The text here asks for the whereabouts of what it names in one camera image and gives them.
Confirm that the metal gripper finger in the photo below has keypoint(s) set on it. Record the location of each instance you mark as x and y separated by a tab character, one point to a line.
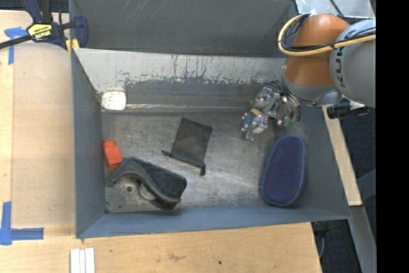
248	121
258	128

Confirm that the blue oval brush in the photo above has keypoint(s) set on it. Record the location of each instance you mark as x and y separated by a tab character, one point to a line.
283	171

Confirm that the grey metal bin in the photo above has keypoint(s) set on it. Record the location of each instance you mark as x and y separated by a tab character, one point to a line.
230	169

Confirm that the black cloth pouch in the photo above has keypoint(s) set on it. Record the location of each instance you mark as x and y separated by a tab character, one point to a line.
191	142

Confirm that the black and grey shoe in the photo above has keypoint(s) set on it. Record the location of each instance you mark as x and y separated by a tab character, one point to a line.
159	183

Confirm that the white rounded box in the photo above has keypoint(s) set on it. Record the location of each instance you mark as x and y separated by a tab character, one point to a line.
113	100

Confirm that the orange-red block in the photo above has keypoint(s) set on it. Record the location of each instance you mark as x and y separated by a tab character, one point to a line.
112	153

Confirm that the pale wood board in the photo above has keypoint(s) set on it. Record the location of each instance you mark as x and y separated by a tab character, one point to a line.
41	137

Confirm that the black cylinder on white bracket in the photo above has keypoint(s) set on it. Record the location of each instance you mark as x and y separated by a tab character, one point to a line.
342	110

